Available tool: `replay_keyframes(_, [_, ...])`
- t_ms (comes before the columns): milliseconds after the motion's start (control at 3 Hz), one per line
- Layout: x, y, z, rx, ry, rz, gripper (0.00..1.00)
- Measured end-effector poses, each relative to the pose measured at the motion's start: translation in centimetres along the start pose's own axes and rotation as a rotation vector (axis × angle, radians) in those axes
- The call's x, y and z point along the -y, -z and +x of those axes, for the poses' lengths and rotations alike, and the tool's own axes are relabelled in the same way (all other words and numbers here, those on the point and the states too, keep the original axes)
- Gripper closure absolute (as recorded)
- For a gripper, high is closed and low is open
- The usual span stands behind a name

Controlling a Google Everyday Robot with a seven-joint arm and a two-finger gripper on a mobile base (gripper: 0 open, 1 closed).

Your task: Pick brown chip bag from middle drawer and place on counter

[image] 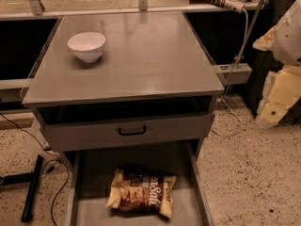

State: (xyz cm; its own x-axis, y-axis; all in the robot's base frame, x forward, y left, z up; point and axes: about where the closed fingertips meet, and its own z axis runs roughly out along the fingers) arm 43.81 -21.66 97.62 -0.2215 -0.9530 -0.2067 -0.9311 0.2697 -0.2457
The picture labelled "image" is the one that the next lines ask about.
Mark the brown chip bag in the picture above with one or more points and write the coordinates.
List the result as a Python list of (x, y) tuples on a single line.
[(134, 192)]

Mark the open grey middle drawer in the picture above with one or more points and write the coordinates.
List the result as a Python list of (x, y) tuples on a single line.
[(94, 171)]

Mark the white ceramic bowl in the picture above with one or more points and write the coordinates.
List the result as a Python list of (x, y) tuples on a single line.
[(87, 46)]

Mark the grey top drawer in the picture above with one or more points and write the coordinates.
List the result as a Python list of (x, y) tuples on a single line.
[(65, 137)]

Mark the black metal stand foot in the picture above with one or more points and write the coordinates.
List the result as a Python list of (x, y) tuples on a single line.
[(32, 178)]

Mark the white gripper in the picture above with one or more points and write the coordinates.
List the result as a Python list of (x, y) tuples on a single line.
[(289, 38)]

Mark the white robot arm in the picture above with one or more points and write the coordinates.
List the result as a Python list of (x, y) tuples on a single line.
[(284, 39)]

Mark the grey metal rail frame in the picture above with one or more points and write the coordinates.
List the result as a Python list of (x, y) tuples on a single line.
[(125, 3)]

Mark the black drawer handle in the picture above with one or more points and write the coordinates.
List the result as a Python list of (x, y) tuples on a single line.
[(127, 132)]

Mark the grey drawer cabinet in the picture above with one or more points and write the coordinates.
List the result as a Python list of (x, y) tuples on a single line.
[(152, 66)]

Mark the grey side bracket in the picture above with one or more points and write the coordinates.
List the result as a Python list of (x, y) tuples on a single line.
[(230, 76)]

